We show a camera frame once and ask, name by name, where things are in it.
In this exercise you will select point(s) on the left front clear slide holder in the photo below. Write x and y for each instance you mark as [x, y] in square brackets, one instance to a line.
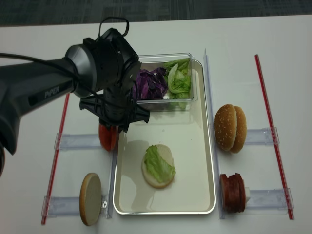
[69, 206]

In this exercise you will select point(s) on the clear slide holder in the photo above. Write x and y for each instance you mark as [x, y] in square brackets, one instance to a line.
[69, 206]
[268, 202]
[77, 142]
[264, 136]

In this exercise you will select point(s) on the right front clear slide holder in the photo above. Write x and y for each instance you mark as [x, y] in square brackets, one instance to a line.
[268, 202]

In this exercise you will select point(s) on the purple cabbage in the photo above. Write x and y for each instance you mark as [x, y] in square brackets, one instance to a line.
[150, 85]

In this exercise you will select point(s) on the sesame bun top front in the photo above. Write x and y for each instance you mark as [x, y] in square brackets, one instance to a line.
[225, 127]

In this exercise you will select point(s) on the bottom bun on tray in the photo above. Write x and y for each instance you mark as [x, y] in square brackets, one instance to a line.
[158, 168]

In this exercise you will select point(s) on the left red rod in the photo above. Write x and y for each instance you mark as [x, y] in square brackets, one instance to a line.
[54, 164]

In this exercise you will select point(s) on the left rear clear slide holder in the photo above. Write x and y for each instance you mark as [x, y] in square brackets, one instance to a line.
[77, 142]

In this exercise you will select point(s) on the lettuce leaf on bun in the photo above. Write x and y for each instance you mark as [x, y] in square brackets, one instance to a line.
[158, 165]

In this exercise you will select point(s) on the metal tray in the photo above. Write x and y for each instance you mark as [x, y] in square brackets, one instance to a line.
[182, 138]

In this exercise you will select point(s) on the clear plastic container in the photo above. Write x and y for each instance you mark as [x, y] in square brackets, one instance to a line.
[151, 62]

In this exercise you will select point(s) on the right clear plastic rail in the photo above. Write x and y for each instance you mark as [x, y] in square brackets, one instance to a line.
[209, 103]

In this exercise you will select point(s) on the sesame bun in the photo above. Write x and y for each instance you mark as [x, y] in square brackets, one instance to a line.
[241, 130]
[225, 127]

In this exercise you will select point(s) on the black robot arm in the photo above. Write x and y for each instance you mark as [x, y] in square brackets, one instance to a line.
[102, 72]

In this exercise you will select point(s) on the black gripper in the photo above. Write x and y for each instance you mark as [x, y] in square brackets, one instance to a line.
[114, 108]

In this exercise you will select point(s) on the green lettuce in container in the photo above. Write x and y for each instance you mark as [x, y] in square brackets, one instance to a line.
[178, 78]

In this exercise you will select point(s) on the right red rod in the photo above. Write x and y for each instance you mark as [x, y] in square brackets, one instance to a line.
[276, 147]

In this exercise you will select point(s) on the left bun half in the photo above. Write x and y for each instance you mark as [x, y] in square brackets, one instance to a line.
[90, 199]

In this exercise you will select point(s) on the right rear clear slide holder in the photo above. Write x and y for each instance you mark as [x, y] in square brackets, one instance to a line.
[264, 136]

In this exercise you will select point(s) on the red rod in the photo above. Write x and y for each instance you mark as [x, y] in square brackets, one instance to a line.
[54, 164]
[276, 147]

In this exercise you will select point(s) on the sesame bun top rear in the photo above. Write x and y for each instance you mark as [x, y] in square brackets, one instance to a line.
[241, 130]

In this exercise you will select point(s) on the tomato slices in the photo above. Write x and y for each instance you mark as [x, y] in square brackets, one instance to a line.
[107, 137]

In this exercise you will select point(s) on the meat patties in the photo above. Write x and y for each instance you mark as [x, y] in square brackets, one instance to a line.
[233, 193]

